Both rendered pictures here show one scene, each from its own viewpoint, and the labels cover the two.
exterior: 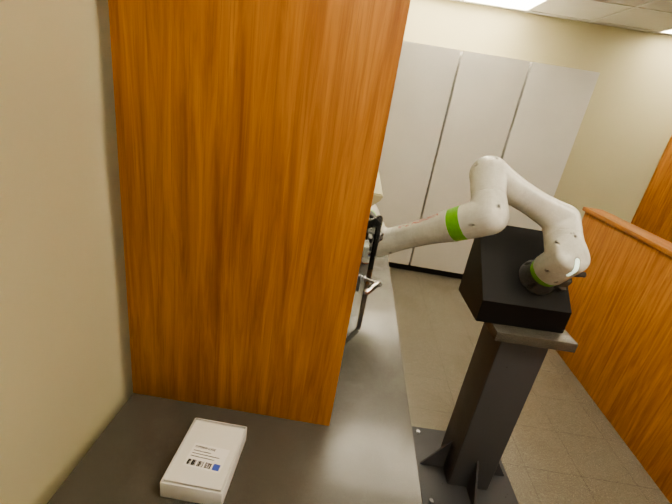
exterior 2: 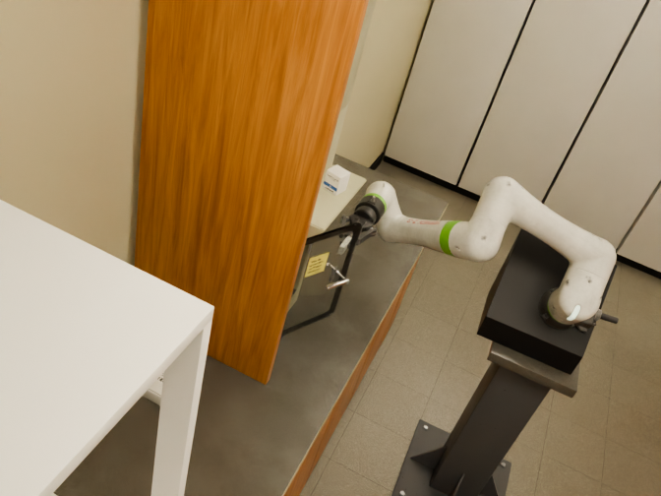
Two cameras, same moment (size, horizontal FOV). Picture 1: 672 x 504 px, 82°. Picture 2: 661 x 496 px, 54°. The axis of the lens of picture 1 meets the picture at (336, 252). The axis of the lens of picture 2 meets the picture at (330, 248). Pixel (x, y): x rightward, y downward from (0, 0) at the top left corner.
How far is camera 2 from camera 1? 1.05 m
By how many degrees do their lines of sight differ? 19
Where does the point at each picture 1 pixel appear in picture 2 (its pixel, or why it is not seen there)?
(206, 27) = (202, 105)
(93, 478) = not seen: hidden behind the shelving
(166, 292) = (160, 256)
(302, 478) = (227, 412)
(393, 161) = (544, 66)
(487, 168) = (493, 193)
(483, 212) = (467, 240)
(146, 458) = not seen: hidden behind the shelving
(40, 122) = (94, 158)
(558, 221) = (579, 260)
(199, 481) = (157, 390)
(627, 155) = not seen: outside the picture
